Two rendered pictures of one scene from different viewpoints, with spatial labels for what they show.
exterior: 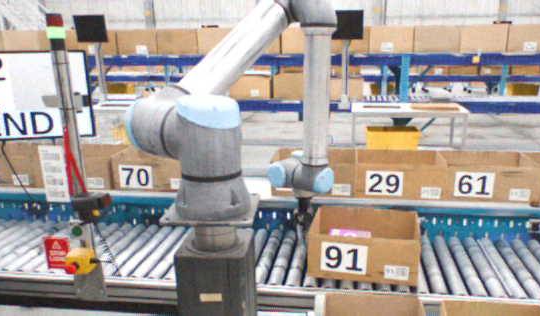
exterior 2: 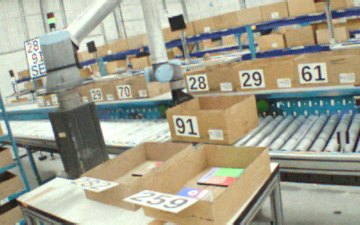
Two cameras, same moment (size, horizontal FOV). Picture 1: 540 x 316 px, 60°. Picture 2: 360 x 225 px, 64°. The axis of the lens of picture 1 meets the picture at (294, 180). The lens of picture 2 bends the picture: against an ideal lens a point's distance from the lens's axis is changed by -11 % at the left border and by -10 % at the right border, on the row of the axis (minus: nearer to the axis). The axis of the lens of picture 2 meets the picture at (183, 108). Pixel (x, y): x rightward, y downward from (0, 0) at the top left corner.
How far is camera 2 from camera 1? 1.09 m
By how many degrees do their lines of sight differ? 32
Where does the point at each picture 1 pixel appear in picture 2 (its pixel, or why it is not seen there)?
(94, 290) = not seen: hidden behind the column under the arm
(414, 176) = (270, 71)
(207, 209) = (49, 86)
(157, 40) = (214, 22)
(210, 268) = (58, 118)
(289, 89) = (296, 39)
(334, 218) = (207, 104)
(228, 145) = (54, 52)
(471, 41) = not seen: outside the picture
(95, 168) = (108, 89)
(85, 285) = not seen: hidden behind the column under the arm
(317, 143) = (154, 49)
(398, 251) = (213, 119)
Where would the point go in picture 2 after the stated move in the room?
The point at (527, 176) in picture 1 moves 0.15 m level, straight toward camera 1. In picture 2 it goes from (349, 62) to (336, 67)
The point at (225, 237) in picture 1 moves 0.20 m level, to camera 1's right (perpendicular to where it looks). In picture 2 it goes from (66, 102) to (95, 98)
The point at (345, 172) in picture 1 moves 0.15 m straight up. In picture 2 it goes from (226, 74) to (221, 51)
